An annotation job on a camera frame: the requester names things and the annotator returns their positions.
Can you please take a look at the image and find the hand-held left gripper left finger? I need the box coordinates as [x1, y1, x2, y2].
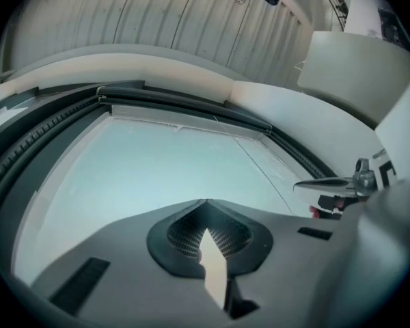
[30, 199, 232, 328]

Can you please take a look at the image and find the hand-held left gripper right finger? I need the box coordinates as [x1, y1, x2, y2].
[207, 199, 358, 328]

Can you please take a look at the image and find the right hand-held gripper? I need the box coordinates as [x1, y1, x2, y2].
[292, 148, 398, 219]

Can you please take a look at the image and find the frosted hinged window sash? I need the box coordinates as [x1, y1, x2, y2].
[12, 104, 315, 279]

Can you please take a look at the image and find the white partition board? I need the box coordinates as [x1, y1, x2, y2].
[296, 30, 410, 131]

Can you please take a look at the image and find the black metal railing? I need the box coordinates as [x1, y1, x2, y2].
[323, 0, 350, 29]

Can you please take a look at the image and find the thin pull cord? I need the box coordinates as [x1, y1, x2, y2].
[211, 114, 294, 215]

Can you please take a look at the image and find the black aluminium window frame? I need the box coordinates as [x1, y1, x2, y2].
[0, 79, 339, 238]

